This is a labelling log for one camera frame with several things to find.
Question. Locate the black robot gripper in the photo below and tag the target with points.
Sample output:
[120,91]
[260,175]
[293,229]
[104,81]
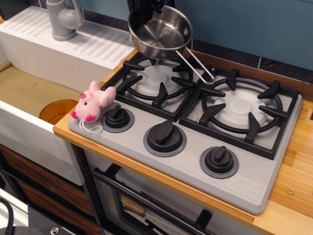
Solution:
[142,10]

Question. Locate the grey toy faucet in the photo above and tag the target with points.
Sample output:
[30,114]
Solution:
[64,22]

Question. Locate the white toy sink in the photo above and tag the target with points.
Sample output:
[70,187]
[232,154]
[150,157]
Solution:
[36,70]

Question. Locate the black left burner grate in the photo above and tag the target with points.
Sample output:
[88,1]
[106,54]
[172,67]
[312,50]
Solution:
[157,88]

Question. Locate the orange plastic bowl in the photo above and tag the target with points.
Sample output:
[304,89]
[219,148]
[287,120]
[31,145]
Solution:
[55,111]

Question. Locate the black burner grate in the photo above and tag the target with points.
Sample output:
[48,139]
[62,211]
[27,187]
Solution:
[246,112]
[157,88]

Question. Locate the black right burner grate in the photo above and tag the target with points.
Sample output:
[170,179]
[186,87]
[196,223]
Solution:
[246,112]

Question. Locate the wooden drawer fronts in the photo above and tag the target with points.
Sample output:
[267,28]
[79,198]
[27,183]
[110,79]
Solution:
[48,192]

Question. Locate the stainless steel pan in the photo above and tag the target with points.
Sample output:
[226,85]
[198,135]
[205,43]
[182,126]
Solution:
[166,36]

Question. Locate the pink stuffed pig toy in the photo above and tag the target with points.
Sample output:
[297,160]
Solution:
[90,105]

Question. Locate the black stove knob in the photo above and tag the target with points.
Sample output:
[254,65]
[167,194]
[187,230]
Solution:
[219,162]
[165,139]
[117,120]

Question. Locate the oven door with black handle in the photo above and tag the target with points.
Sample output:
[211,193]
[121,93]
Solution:
[142,207]

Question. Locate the grey toy stove top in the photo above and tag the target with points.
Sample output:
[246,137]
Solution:
[248,189]

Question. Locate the black right stove knob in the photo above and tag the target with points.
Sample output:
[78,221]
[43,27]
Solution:
[219,162]

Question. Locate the black middle stove knob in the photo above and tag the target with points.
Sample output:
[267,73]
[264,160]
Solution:
[165,139]

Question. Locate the black left stove knob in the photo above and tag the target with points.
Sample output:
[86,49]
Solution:
[117,120]

